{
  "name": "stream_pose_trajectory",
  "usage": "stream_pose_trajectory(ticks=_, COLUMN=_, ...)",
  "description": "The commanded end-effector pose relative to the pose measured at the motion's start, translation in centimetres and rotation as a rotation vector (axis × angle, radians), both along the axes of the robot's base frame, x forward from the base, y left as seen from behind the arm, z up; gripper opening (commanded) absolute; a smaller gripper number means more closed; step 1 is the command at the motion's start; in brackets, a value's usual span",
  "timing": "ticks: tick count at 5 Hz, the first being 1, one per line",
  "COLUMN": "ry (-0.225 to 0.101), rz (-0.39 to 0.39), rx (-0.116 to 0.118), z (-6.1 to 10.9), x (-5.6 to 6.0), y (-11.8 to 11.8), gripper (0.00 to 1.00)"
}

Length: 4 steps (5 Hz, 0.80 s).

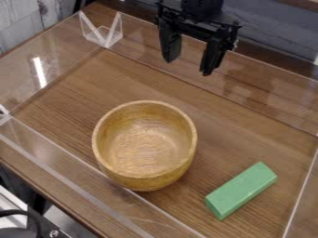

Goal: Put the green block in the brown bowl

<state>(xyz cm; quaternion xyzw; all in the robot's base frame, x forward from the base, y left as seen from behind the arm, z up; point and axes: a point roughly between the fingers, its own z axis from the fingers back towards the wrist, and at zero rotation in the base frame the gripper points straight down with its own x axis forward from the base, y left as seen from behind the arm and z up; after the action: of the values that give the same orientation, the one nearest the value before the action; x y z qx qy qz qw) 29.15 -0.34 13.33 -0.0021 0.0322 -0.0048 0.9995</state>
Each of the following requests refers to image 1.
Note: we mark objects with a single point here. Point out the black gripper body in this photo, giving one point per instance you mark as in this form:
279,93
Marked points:
201,19

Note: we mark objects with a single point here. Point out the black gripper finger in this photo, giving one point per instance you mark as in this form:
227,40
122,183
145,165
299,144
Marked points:
213,55
170,38

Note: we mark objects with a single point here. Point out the green rectangular block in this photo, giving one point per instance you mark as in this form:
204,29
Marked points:
240,190

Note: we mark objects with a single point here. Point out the brown wooden bowl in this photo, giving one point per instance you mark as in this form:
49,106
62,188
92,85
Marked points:
145,141

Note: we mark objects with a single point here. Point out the clear acrylic corner bracket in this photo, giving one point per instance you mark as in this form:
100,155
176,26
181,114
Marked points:
105,36

